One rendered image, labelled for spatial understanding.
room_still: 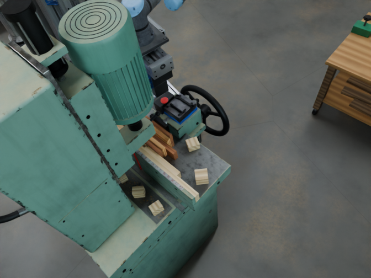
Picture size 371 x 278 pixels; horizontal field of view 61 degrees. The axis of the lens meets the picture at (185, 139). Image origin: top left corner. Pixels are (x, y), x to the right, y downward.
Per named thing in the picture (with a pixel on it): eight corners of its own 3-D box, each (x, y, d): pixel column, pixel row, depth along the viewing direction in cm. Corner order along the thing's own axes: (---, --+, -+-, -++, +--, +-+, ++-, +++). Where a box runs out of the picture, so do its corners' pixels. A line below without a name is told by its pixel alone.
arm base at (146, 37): (122, 37, 176) (117, 22, 168) (145, 25, 180) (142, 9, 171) (136, 51, 169) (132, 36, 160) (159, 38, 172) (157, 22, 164)
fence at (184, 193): (196, 202, 110) (195, 196, 106) (192, 206, 110) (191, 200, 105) (93, 116, 136) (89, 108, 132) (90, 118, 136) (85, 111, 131)
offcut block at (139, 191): (134, 198, 125) (131, 194, 121) (134, 191, 126) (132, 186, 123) (145, 197, 124) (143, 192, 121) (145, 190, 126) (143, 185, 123)
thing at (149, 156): (200, 198, 111) (199, 193, 107) (196, 202, 110) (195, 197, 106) (96, 113, 137) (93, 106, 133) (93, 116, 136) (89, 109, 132)
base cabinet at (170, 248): (219, 226, 195) (218, 176, 136) (152, 303, 176) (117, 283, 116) (168, 183, 215) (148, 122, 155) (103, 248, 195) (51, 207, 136)
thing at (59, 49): (78, 68, 73) (42, 3, 59) (49, 89, 70) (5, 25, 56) (58, 54, 77) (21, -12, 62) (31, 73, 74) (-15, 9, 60)
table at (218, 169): (246, 156, 125) (247, 148, 120) (195, 212, 115) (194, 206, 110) (144, 86, 151) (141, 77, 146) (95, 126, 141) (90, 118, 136)
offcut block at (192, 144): (185, 144, 124) (185, 139, 121) (196, 140, 124) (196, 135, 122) (189, 151, 122) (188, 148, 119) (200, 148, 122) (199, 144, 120)
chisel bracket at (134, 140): (157, 135, 117) (153, 122, 110) (129, 160, 113) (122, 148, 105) (143, 125, 120) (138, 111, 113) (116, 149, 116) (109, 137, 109)
